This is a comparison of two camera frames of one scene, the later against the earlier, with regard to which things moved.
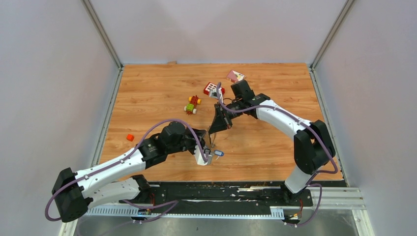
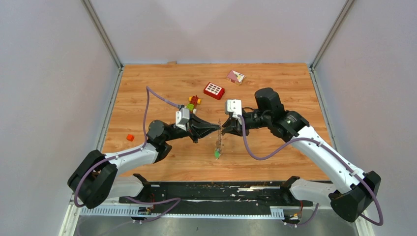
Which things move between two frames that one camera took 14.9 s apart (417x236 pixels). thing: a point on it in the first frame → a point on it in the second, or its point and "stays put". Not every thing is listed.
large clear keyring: x=212 y=143 → x=219 y=141
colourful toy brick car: x=190 y=107 stays put
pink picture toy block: x=234 y=76 stays put
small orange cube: x=130 y=137 stays put
